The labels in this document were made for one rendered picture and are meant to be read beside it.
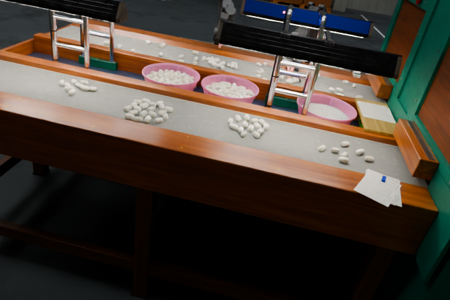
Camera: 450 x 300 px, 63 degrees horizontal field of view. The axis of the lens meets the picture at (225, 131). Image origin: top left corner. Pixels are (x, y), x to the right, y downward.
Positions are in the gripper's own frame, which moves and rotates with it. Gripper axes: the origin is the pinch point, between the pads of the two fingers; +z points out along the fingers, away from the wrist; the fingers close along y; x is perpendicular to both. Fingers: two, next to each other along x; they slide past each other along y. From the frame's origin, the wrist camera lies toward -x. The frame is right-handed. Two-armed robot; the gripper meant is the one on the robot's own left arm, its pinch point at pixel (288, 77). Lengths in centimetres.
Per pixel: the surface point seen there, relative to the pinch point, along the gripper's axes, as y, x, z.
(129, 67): -80, -6, 16
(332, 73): 24.6, 13.3, -16.1
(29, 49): -133, -8, 19
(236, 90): -23.2, -16.3, 21.8
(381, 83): 42.4, -15.0, 1.8
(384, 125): 41, -28, 29
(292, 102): 4.0, -9.2, 18.4
